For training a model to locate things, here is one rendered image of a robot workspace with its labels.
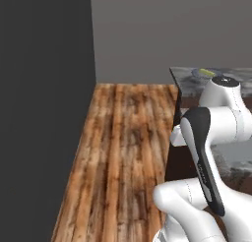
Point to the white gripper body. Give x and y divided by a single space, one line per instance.
176 136

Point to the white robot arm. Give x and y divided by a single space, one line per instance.
226 121

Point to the grey plate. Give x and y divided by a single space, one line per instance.
196 74

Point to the dark grey fridge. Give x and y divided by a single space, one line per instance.
42 114

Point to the marble top dark counter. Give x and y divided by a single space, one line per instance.
192 85

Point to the yellow-green food item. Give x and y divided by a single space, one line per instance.
207 72

